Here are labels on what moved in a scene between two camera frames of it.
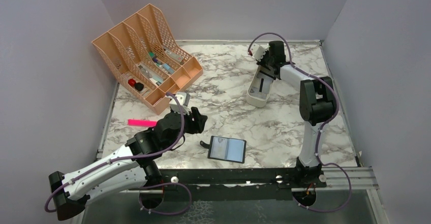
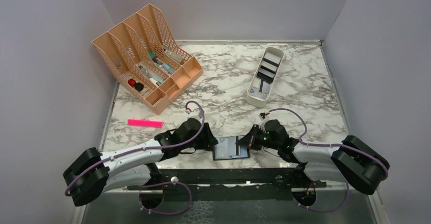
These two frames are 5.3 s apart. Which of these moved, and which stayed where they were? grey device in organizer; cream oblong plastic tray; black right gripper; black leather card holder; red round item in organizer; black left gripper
Moved: black right gripper; black left gripper
Stayed: grey device in organizer; black leather card holder; red round item in organizer; cream oblong plastic tray
